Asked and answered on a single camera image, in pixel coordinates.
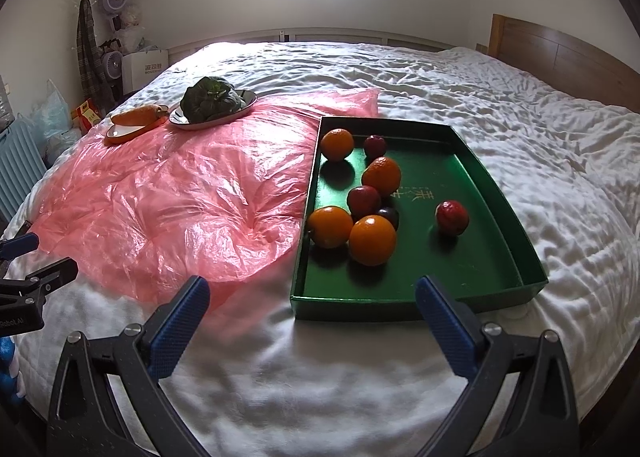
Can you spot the pink plastic sheet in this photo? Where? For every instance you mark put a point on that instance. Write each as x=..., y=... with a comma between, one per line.
x=175, y=197

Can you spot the blue white cloth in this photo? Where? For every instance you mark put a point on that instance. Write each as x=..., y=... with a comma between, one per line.
x=7, y=367

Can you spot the green tray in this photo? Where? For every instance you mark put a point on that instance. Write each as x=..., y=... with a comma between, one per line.
x=450, y=267

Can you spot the grey box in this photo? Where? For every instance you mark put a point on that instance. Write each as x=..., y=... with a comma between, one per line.
x=6, y=107

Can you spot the green leafy vegetable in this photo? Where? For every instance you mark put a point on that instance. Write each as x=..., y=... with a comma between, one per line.
x=207, y=99

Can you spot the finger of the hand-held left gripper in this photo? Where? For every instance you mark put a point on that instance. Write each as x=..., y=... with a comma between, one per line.
x=17, y=246
x=45, y=277

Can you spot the plaid cloth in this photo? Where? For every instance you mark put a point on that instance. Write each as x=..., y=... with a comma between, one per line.
x=90, y=57

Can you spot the small white fan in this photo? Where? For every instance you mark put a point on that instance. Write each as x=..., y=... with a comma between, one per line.
x=116, y=1

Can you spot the dark red plum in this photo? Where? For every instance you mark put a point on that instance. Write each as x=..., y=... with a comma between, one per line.
x=390, y=216
x=375, y=146

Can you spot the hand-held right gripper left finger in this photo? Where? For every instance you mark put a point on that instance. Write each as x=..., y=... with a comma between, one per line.
x=180, y=327

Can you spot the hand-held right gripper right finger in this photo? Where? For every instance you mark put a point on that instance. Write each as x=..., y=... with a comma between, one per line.
x=445, y=327

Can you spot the clear plastic bag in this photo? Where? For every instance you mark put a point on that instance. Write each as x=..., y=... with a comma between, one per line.
x=52, y=112

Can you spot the wooden bed headboard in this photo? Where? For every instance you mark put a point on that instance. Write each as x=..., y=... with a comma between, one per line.
x=550, y=57

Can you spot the orange oval plate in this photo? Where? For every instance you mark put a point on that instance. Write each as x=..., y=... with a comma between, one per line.
x=125, y=135

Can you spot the orange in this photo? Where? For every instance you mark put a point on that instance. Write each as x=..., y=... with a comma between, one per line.
x=381, y=176
x=372, y=239
x=330, y=226
x=337, y=143

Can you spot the red apple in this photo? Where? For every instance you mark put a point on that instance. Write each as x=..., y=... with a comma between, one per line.
x=452, y=217
x=363, y=202

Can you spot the red box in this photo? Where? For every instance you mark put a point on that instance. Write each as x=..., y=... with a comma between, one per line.
x=85, y=114

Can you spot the carrot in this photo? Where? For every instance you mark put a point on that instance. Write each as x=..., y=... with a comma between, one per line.
x=135, y=116

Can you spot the white cardboard box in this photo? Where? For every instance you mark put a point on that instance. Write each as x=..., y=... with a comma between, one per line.
x=142, y=69

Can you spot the metal oval plate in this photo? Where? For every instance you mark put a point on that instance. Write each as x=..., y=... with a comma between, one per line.
x=248, y=99

